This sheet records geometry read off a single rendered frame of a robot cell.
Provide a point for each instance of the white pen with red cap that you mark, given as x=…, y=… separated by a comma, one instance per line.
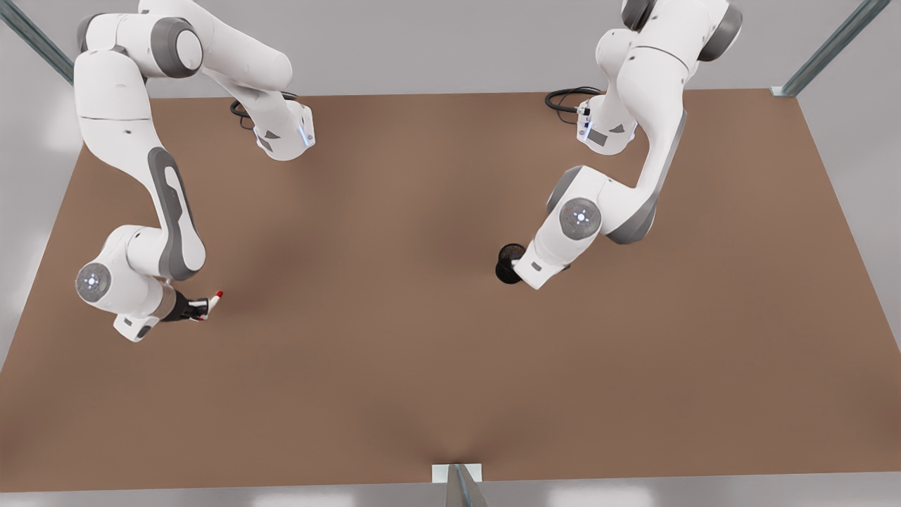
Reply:
x=214, y=303

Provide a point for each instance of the black round cup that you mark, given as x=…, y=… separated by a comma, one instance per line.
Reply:
x=507, y=264

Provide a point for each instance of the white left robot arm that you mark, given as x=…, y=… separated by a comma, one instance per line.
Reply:
x=651, y=91

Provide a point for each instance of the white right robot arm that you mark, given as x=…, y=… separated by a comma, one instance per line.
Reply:
x=116, y=105

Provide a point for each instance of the silver frame post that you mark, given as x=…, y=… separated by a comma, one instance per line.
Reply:
x=35, y=39
x=830, y=48
x=461, y=486

